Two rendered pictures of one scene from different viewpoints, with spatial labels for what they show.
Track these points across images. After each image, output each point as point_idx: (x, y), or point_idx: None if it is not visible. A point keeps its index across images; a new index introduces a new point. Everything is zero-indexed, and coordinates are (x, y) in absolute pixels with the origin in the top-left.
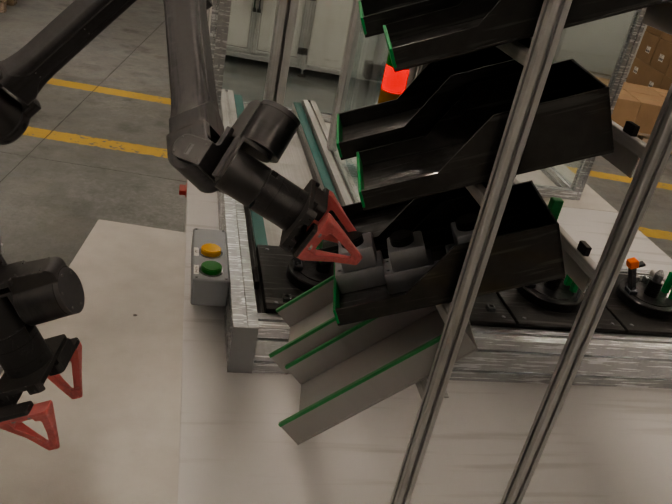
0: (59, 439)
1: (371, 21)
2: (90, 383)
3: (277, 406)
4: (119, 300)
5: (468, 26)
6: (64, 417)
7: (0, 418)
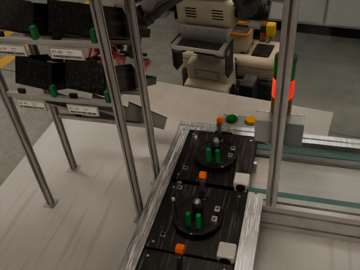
0: (159, 99)
1: None
2: (186, 106)
3: None
4: (245, 115)
5: None
6: (170, 100)
7: (121, 54)
